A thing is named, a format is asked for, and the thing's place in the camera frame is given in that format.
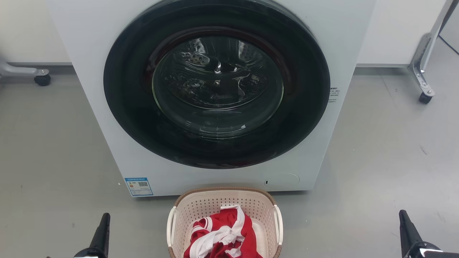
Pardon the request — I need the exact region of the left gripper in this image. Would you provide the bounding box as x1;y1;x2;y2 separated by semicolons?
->
74;213;111;258

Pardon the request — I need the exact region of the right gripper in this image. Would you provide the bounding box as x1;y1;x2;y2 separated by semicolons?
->
399;210;459;258

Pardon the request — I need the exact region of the beige perforated laundry basket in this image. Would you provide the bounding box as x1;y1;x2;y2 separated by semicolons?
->
166;187;284;258

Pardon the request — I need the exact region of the blue energy label sticker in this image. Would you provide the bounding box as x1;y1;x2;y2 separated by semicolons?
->
124;177;154;197

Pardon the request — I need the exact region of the red and white garment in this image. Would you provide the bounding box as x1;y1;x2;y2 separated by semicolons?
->
183;205;264;258

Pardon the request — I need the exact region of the round black washing machine door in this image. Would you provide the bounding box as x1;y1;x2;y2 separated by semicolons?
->
103;0;331;169

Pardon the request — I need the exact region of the round white filter cover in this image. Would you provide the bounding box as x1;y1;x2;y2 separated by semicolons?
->
264;173;300;190

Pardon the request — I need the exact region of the grey metal stand leg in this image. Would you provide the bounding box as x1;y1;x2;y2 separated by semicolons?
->
0;59;51;77
409;0;459;97

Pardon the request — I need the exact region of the white front-load washing machine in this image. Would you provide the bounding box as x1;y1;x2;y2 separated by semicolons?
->
46;0;376;197

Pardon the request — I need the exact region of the thin black floor cable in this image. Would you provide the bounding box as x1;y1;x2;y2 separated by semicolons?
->
439;36;459;55

